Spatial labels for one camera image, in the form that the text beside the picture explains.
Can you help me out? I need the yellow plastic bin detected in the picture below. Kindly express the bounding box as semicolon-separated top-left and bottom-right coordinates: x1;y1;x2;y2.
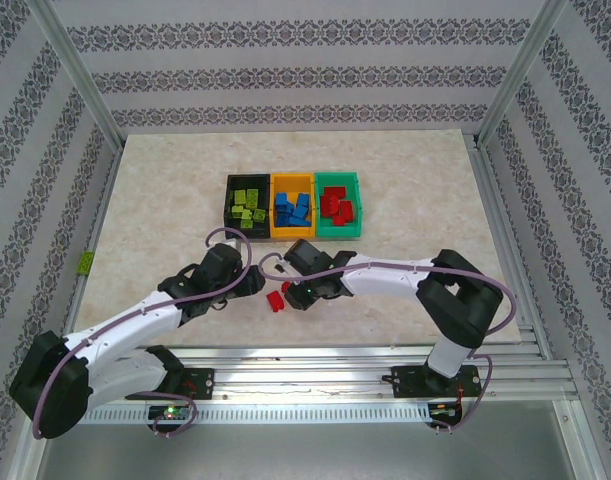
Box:
268;172;318;240

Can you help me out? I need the black plastic bin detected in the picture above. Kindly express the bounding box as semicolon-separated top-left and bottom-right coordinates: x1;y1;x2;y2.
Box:
222;173;272;241

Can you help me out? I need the green plastic bin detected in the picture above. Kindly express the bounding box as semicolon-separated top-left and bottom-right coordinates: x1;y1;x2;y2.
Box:
313;171;364;240

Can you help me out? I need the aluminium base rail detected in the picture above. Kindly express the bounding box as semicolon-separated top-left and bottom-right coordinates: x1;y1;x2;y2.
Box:
124;344;571;401

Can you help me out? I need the slotted white cable duct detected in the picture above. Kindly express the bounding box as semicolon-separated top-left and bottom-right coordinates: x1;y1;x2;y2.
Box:
79;399;436;426

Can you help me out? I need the aluminium side rail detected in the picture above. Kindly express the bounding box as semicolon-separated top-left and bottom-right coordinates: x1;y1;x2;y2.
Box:
467;134;581;396
59;147;124;346

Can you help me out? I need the aluminium frame post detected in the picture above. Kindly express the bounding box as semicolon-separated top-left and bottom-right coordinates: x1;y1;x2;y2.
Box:
472;0;571;149
32;0;126;151

